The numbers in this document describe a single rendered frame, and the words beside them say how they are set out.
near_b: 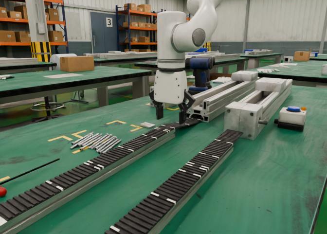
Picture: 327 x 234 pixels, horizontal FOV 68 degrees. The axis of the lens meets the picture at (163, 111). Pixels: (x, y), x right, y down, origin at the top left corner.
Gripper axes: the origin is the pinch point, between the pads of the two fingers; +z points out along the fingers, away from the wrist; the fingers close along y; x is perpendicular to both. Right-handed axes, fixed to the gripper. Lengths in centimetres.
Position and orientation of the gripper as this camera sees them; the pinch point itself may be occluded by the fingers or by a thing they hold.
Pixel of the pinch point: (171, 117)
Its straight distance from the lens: 78.7
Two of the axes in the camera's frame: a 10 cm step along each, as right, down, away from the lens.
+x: 5.5, -2.3, 8.1
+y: 8.4, 1.5, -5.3
